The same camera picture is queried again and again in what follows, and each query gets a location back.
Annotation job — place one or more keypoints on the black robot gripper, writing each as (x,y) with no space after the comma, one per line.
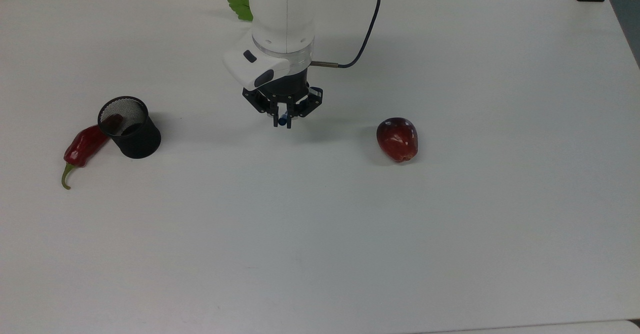
(287,87)

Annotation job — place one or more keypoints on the blue and white marker pen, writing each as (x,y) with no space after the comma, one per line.
(283,120)

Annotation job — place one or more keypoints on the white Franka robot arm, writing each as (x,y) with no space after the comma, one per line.
(282,19)

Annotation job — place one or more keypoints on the black mesh pen cup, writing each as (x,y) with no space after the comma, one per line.
(140,142)

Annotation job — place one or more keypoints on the dark red apple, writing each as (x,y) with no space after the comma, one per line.
(397,139)

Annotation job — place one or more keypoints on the orange toy carrot green leaves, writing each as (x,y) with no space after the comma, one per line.
(241,7)

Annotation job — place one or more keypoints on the red chili pepper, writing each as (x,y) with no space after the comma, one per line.
(82,147)

